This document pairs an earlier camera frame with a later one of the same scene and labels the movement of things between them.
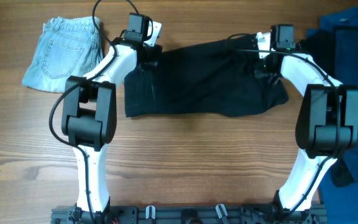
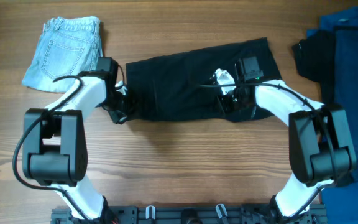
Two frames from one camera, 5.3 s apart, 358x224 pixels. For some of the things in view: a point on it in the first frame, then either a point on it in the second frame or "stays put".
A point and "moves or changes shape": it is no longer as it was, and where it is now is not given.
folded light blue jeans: [68, 47] stays put
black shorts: [224, 74] moves or changes shape
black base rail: [191, 215] stays put
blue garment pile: [350, 194] stays put
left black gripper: [153, 61] to [120, 119]
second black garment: [320, 43] stays put
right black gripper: [259, 73] to [227, 107]
